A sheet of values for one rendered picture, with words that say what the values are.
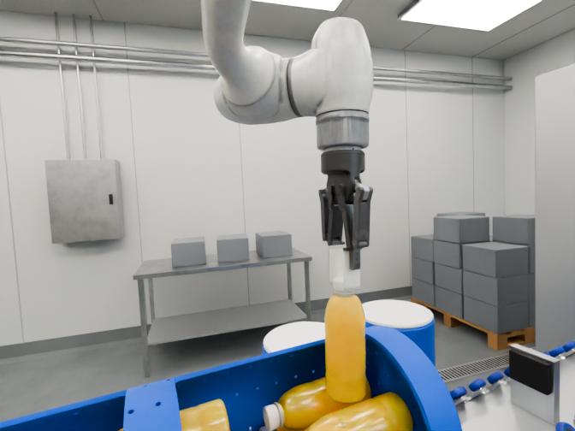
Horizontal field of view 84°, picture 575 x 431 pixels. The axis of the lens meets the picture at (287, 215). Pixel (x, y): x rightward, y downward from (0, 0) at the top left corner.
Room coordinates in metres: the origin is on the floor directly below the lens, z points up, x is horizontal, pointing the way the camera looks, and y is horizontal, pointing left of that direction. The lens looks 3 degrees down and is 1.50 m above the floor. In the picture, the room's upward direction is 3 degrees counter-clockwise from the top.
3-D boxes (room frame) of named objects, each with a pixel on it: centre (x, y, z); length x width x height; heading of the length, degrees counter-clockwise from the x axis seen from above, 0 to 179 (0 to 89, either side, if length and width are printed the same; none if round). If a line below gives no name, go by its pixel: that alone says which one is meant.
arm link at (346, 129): (0.56, -0.10, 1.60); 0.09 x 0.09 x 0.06
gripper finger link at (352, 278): (0.54, -0.10, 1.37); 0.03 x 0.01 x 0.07; 114
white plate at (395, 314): (1.21, -0.39, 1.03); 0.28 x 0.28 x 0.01
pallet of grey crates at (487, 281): (3.54, -2.07, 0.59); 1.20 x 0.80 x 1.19; 17
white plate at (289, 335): (1.02, -0.04, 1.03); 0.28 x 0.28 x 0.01
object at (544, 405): (0.77, -0.59, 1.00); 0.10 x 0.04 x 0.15; 24
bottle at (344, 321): (0.56, -0.09, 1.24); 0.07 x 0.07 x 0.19
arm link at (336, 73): (0.56, -0.09, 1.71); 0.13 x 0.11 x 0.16; 67
